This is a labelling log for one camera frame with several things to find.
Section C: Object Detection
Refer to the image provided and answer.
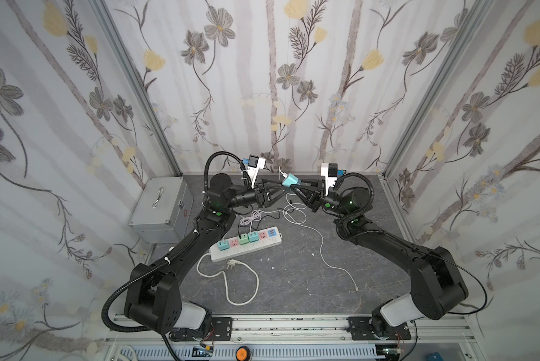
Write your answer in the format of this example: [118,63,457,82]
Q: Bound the orange emergency button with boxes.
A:
[235,346,252,361]

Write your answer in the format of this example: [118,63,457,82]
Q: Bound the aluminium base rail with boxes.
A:
[102,313,476,346]

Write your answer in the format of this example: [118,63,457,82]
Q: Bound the white charging cable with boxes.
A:
[276,166,360,293]

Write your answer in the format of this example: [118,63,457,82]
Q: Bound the green charger with black cable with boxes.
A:
[238,234,249,245]

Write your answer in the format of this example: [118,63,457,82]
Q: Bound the white colourful power strip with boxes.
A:
[209,227,282,263]

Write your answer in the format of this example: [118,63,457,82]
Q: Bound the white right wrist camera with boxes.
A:
[321,163,347,196]

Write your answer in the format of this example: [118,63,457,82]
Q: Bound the grey metal first-aid box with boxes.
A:
[129,177,193,245]

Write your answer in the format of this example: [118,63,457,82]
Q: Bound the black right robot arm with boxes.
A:
[290,172,469,339]

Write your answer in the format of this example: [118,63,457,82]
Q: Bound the coiled white cable bundle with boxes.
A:
[238,207,264,229]

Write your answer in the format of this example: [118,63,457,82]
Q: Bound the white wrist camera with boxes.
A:
[321,163,347,196]
[243,155,266,183]

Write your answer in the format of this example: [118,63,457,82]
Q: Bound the teal charger with cable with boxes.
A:
[217,239,231,251]

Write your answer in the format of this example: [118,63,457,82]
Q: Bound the white slotted cable duct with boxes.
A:
[115,344,385,360]

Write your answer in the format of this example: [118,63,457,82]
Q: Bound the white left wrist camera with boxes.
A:
[243,155,266,183]

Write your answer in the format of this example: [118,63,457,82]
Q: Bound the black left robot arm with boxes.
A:
[101,151,300,338]

